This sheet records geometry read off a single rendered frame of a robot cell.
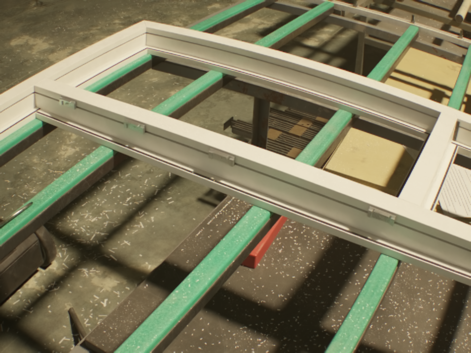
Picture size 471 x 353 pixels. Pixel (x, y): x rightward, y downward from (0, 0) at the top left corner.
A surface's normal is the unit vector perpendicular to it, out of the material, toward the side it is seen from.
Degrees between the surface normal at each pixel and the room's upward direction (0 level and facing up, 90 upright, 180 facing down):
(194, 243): 0
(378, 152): 0
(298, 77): 90
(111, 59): 90
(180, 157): 90
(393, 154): 0
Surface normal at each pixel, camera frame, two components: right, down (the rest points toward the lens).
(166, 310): 0.04, -0.83
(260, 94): -0.50, 0.47
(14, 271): 0.88, 0.29
